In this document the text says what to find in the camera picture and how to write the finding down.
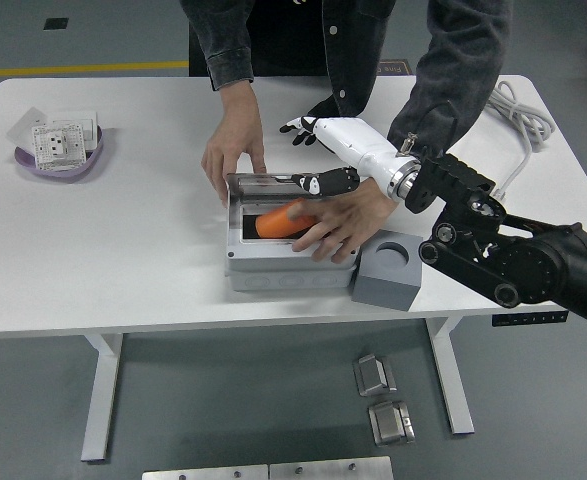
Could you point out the grey junction box with lid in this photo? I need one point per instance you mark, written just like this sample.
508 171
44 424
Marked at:
273 270

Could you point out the person's right forearm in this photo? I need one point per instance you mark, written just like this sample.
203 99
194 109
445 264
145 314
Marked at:
240 100

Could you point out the person's left forearm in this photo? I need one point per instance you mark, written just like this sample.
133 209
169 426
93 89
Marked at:
448 90

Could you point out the black table control panel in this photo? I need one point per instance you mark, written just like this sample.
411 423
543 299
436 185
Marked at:
528 318

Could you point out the white plain card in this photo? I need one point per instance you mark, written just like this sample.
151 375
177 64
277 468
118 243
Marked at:
23 127

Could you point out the small metal bracket block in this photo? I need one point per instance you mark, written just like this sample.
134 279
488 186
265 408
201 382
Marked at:
370 375

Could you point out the orange cylinder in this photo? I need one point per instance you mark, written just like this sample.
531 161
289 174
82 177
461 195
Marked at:
273 222

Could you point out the large metal bracket block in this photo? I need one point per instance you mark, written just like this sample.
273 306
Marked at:
388 425

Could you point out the grey cube with round hole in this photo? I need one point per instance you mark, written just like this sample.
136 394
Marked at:
383 292

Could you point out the person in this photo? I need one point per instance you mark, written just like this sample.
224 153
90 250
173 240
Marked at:
293 40

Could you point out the person's left hand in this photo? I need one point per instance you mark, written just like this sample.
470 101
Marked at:
353 215

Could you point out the purple bowl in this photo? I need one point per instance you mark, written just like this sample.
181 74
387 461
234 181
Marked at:
73 172

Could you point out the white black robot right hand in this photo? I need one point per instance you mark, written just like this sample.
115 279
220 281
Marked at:
363 145

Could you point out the person's right hand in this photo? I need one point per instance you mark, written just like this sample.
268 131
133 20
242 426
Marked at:
233 145

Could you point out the white switch plate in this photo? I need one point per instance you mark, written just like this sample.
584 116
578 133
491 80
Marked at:
89 132

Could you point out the white printed socket panel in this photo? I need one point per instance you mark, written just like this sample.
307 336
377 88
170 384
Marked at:
58 145

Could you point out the dark floor sign with text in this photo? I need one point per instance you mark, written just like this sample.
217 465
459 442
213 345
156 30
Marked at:
398 69

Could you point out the metal plate with screws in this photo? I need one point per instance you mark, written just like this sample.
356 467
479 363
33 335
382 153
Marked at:
203 474
323 470

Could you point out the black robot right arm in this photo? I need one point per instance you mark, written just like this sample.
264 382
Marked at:
523 260

